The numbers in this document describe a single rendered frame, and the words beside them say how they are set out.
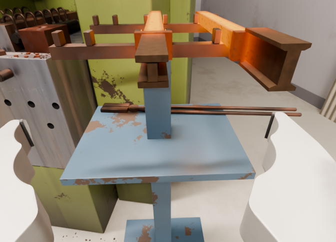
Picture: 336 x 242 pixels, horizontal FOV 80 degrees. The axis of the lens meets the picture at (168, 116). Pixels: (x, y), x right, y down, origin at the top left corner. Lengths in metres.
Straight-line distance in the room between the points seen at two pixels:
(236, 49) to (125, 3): 0.53
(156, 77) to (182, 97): 1.11
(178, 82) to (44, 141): 0.77
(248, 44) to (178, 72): 0.97
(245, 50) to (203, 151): 0.28
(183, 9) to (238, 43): 0.89
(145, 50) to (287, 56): 0.12
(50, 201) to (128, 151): 0.74
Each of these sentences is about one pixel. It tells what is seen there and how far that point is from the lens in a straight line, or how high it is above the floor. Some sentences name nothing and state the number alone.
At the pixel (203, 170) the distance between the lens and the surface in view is 0.44.
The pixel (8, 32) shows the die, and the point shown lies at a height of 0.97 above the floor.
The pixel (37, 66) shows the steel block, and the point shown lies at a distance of 0.70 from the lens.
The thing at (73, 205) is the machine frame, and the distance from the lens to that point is 1.13.
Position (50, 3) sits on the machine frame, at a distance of 1.28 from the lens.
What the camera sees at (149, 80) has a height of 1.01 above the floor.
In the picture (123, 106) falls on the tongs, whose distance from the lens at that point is 0.65.
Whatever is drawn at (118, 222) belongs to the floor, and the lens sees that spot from 1.27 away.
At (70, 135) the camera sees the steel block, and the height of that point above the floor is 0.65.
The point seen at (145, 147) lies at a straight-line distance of 0.49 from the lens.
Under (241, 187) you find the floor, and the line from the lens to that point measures 1.44.
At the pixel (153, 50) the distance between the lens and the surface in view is 0.19.
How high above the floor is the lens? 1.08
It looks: 32 degrees down
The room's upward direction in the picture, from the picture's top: 1 degrees counter-clockwise
